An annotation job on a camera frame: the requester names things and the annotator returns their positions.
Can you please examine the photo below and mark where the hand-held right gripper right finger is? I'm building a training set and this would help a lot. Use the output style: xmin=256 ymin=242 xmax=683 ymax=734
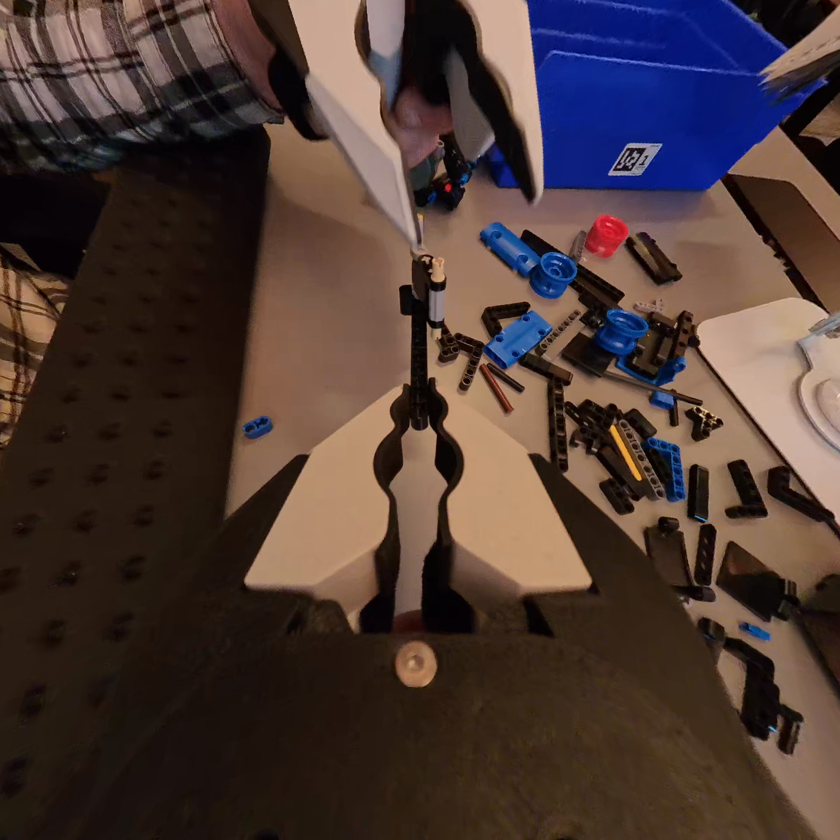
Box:
xmin=427 ymin=378 xmax=595 ymax=621

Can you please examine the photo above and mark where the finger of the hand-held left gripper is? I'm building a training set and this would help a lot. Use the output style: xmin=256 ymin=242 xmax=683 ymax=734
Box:
xmin=445 ymin=0 xmax=546 ymax=206
xmin=289 ymin=0 xmax=426 ymax=253

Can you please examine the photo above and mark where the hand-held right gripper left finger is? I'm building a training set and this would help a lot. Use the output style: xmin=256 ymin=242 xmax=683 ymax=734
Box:
xmin=244 ymin=386 xmax=414 ymax=632

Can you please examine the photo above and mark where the black beam assembly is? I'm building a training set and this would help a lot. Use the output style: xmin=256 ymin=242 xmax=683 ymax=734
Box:
xmin=399 ymin=252 xmax=452 ymax=432

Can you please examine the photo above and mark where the person's left forearm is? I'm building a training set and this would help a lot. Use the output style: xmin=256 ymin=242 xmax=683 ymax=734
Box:
xmin=0 ymin=0 xmax=287 ymax=173

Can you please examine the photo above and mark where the person's left hand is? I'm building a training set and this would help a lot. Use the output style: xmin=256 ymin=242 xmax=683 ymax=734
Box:
xmin=392 ymin=87 xmax=454 ymax=166

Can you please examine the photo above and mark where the partly built black model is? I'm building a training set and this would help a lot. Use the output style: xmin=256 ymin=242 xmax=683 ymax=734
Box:
xmin=412 ymin=134 xmax=488 ymax=212

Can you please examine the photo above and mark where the pile of black beams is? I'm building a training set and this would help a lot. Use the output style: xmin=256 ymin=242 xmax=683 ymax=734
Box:
xmin=438 ymin=228 xmax=837 ymax=522

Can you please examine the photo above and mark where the yellow axle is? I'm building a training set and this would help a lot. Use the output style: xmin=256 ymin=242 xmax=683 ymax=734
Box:
xmin=609 ymin=425 xmax=643 ymax=480

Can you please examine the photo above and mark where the brown axle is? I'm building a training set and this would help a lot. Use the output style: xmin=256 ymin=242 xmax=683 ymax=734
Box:
xmin=479 ymin=364 xmax=515 ymax=414

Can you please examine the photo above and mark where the blue plastic bin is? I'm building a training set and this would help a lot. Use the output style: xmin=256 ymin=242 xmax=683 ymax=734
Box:
xmin=489 ymin=0 xmax=826 ymax=193

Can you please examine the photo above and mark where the dark grey beam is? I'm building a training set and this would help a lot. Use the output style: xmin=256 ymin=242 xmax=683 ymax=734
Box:
xmin=616 ymin=420 xmax=665 ymax=501

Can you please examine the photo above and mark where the black curved panel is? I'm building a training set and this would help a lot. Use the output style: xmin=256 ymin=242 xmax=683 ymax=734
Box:
xmin=643 ymin=517 xmax=716 ymax=601

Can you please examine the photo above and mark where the blue curved panel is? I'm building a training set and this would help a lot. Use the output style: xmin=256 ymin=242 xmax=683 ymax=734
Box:
xmin=479 ymin=222 xmax=542 ymax=278

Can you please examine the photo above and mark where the red wheel rim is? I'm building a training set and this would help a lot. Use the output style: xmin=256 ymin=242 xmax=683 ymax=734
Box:
xmin=584 ymin=214 xmax=630 ymax=257

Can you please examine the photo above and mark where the blue wheel rim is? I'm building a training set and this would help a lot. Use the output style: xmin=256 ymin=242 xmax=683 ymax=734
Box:
xmin=594 ymin=308 xmax=651 ymax=355
xmin=529 ymin=252 xmax=578 ymax=299

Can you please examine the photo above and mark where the blue angled panel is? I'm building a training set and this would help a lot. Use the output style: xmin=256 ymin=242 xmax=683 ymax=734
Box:
xmin=617 ymin=357 xmax=688 ymax=389

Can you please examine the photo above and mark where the thin black axle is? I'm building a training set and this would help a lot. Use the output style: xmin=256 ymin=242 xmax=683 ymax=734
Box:
xmin=602 ymin=369 xmax=704 ymax=405

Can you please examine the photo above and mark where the black perforated panel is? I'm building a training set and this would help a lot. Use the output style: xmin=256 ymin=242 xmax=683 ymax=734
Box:
xmin=0 ymin=128 xmax=273 ymax=840

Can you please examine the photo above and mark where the black flat panel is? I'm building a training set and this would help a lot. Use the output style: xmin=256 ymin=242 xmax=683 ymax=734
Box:
xmin=715 ymin=541 xmax=800 ymax=622

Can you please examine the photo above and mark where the white booklet stand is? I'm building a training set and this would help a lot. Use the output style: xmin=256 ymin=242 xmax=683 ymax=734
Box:
xmin=696 ymin=298 xmax=840 ymax=519

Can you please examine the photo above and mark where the black bent beam cluster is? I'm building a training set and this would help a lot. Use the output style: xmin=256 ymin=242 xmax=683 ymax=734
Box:
xmin=697 ymin=617 xmax=805 ymax=756

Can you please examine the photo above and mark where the person's plaid shirt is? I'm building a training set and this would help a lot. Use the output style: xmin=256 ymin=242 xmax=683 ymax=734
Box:
xmin=0 ymin=246 xmax=70 ymax=448

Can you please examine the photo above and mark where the blue frame beam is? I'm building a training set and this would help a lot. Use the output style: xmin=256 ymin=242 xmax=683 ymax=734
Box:
xmin=645 ymin=436 xmax=687 ymax=503

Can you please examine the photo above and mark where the black frame subassembly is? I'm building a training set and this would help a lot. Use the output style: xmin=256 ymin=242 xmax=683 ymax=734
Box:
xmin=626 ymin=310 xmax=700 ymax=385

